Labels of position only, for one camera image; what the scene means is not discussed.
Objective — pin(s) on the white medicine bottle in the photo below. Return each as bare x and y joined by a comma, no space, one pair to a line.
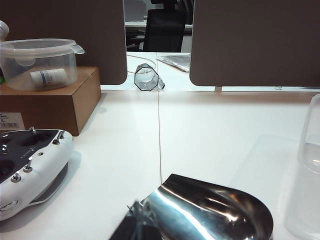
48,77

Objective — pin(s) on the silver cylindrical object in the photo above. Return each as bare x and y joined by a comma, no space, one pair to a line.
3,28

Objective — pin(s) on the white RC remote controller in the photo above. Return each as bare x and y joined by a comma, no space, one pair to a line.
37,162

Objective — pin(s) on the brown fabric desk partition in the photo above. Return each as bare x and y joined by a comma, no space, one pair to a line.
62,25
250,37

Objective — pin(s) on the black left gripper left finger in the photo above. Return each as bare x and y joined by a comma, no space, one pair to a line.
130,225

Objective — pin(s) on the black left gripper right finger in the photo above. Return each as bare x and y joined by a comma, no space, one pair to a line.
151,233

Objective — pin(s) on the transparent rectangular plastic container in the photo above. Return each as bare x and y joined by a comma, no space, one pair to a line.
303,175

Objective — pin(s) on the partition support foot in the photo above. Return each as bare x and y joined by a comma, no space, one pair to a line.
218,89

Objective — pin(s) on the octagonal glass cup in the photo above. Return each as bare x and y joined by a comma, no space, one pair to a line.
147,80

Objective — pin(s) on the brown cardboard box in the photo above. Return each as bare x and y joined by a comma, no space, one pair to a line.
50,107

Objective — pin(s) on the round lidded plastic container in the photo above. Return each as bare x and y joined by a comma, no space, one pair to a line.
37,62

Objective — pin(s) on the black office chair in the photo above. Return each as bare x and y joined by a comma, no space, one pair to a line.
163,30

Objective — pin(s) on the silver foil bag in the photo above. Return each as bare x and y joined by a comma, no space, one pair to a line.
175,61

